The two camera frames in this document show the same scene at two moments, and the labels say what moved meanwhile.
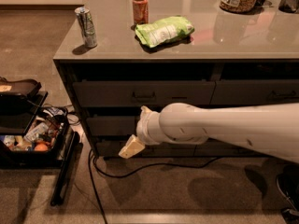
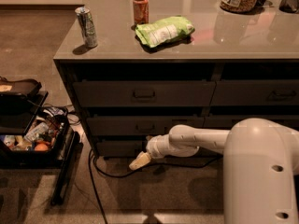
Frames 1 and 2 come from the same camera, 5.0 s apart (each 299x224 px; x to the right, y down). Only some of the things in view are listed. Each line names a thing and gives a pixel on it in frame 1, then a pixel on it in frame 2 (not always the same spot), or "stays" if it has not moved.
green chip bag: (163, 29) stays
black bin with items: (43, 145) stays
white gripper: (142, 127) -> (156, 147)
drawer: (144, 92) stays
